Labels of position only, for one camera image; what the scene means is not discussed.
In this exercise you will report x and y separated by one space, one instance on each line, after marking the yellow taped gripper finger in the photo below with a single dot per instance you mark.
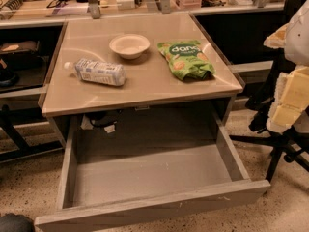
291 98

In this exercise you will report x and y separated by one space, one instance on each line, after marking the green snack bag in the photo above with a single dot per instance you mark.
186 59

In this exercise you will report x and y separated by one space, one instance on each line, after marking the open grey wooden drawer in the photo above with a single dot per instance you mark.
159 163

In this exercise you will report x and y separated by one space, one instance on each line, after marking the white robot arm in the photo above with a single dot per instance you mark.
293 37

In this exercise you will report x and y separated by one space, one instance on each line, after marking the black office chair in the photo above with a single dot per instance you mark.
290 144

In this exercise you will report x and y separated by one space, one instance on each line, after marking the blue plastic water bottle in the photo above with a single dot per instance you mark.
97 72

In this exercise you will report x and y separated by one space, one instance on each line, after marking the wooden drawer cabinet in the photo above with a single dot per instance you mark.
148 78

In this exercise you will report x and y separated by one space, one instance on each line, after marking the white paper bowl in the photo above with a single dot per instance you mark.
129 46

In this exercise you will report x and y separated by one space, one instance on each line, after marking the black object bottom left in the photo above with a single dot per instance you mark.
16 223

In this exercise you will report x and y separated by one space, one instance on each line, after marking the long workbench behind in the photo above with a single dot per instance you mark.
38 13

